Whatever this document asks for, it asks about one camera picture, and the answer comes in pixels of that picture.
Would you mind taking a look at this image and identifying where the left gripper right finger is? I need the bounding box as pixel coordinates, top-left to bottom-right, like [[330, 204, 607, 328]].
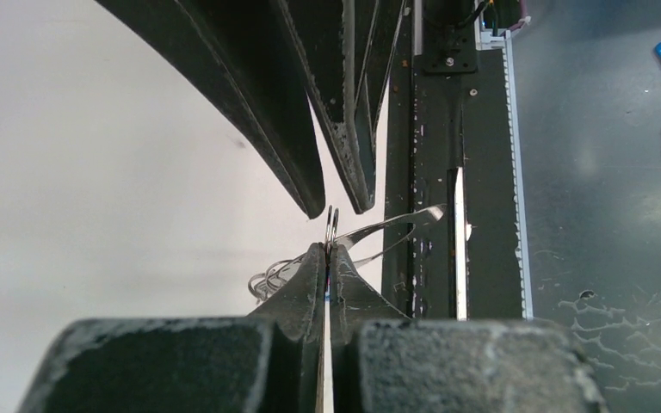
[[329, 245, 608, 412]]

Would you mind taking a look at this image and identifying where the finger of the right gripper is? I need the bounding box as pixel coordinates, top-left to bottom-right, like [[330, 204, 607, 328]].
[[273, 1, 405, 214], [100, 0, 325, 219]]

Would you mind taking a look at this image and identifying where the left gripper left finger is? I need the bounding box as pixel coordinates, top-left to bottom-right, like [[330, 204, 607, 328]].
[[19, 243, 326, 412]]

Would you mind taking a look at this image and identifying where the silver split keyring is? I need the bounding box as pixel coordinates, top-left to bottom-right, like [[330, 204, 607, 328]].
[[324, 205, 339, 255]]

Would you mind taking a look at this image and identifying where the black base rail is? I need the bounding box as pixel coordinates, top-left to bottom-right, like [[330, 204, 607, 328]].
[[381, 1, 533, 320]]

